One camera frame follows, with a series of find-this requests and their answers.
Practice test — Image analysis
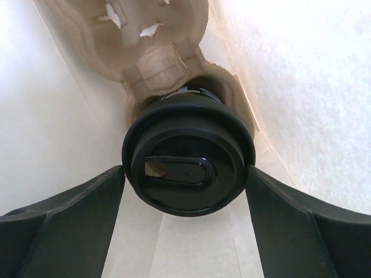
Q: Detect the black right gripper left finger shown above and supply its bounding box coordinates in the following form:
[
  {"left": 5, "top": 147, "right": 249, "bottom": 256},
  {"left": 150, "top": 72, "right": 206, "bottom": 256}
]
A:
[{"left": 1, "top": 166, "right": 125, "bottom": 277}]

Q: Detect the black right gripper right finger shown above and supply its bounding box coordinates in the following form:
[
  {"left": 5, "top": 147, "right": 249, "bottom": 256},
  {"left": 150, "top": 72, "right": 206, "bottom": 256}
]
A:
[{"left": 246, "top": 166, "right": 370, "bottom": 277}]

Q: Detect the black cup lid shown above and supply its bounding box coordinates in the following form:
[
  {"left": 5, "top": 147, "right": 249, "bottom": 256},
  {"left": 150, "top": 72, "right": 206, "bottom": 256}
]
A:
[{"left": 122, "top": 97, "right": 256, "bottom": 217}]

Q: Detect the brown paper bag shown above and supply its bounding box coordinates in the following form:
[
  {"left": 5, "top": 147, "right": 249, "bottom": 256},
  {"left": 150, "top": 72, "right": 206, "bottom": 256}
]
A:
[{"left": 1, "top": 1, "right": 370, "bottom": 277}]

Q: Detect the black coffee cup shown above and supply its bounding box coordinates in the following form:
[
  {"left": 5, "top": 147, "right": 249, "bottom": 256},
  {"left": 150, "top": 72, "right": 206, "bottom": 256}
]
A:
[{"left": 158, "top": 84, "right": 223, "bottom": 104}]

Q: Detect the single brown cup carrier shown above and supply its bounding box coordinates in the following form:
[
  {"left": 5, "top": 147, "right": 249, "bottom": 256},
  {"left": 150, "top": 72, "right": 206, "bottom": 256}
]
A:
[{"left": 46, "top": 1, "right": 255, "bottom": 134}]

